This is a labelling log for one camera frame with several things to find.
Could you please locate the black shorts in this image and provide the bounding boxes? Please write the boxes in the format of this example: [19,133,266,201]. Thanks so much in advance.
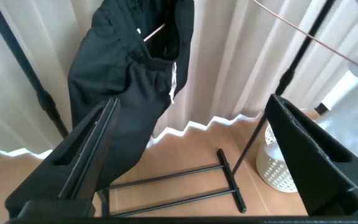
[67,0,196,192]

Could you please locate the pink clothes hanger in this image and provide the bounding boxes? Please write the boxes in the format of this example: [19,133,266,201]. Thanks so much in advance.
[143,23,167,42]
[252,0,358,74]

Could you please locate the white laundry basket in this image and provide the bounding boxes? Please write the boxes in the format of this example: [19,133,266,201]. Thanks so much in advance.
[255,122,299,194]

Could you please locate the black clothes rack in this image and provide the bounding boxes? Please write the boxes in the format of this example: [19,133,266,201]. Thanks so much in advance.
[0,0,337,218]

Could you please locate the white printed garment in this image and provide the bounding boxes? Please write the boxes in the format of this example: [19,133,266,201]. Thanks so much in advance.
[316,45,358,174]

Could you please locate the beige curtain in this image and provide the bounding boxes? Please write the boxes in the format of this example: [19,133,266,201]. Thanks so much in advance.
[0,0,358,156]

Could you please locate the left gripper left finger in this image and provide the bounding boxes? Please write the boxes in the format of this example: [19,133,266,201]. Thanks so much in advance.
[4,98,121,218]

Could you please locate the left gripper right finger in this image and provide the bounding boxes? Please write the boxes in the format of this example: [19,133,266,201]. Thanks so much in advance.
[264,94,358,216]

